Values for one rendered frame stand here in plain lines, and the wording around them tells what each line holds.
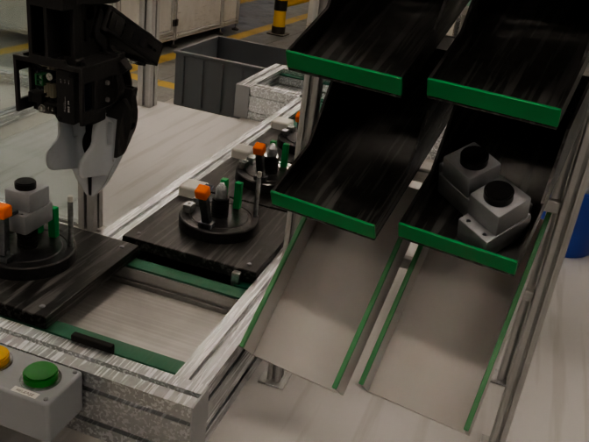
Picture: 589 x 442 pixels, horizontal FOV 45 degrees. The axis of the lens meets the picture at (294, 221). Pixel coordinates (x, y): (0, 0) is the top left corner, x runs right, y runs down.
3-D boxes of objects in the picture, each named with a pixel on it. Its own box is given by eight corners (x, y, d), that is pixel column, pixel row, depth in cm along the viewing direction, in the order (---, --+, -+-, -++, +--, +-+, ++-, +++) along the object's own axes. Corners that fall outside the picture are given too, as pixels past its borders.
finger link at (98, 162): (63, 210, 69) (60, 120, 65) (98, 190, 75) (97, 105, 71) (91, 218, 69) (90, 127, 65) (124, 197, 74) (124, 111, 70)
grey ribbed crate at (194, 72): (308, 136, 285) (316, 79, 275) (170, 104, 301) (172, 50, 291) (338, 110, 322) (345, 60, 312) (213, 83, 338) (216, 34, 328)
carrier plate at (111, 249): (46, 330, 95) (45, 317, 94) (-97, 282, 101) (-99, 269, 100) (138, 255, 116) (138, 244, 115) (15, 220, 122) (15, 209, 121)
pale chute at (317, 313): (344, 396, 84) (336, 388, 80) (250, 354, 90) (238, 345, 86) (432, 194, 92) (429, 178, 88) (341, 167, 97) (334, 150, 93)
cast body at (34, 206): (25, 236, 102) (23, 191, 99) (0, 228, 103) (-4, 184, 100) (61, 215, 110) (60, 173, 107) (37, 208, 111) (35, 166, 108)
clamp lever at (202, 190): (209, 226, 118) (204, 193, 113) (199, 224, 119) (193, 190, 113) (218, 211, 121) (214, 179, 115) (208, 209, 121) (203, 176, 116)
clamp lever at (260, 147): (264, 179, 140) (261, 149, 134) (254, 176, 140) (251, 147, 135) (270, 167, 142) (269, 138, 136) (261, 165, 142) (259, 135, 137)
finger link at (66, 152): (37, 203, 70) (31, 114, 66) (73, 183, 75) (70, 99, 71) (63, 210, 69) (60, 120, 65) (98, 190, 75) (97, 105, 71)
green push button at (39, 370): (44, 398, 83) (44, 385, 82) (16, 388, 84) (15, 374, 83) (65, 379, 87) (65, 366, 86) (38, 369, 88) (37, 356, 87)
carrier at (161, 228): (254, 283, 112) (262, 212, 107) (121, 245, 118) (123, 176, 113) (303, 225, 133) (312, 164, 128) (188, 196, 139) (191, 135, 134)
